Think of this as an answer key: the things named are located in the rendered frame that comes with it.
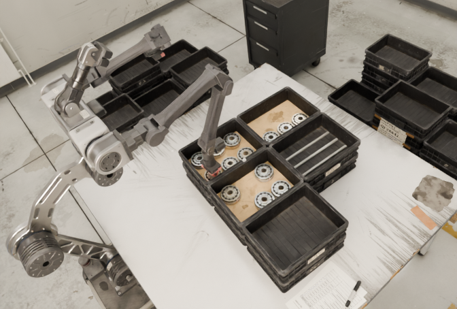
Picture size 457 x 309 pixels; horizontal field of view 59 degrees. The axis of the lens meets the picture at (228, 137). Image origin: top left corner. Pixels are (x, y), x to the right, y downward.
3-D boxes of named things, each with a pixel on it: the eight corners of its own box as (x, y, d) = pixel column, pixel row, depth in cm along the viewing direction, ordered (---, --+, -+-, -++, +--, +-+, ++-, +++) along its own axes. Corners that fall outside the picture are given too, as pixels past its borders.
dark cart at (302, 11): (281, 94, 380) (278, 8, 314) (249, 73, 406) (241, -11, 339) (325, 64, 401) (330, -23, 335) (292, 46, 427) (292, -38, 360)
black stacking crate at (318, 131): (305, 194, 210) (305, 181, 201) (268, 159, 227) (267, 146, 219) (359, 155, 222) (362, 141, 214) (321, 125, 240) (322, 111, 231)
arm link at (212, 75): (211, 54, 169) (227, 66, 164) (221, 72, 181) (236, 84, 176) (132, 127, 164) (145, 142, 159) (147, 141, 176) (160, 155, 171)
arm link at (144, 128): (130, 128, 161) (137, 136, 159) (151, 115, 165) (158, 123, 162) (135, 142, 169) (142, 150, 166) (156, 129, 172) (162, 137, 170)
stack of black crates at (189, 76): (198, 124, 347) (188, 84, 313) (179, 107, 364) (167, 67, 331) (234, 101, 361) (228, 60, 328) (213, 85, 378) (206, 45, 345)
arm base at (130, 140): (121, 150, 166) (111, 130, 157) (137, 139, 169) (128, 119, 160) (131, 161, 161) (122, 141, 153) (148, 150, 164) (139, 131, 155)
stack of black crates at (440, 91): (466, 122, 313) (481, 88, 288) (443, 143, 303) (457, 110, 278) (419, 97, 336) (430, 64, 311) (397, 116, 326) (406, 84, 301)
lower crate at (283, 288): (283, 296, 187) (283, 286, 178) (245, 249, 205) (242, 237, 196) (345, 246, 200) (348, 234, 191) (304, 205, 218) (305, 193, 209)
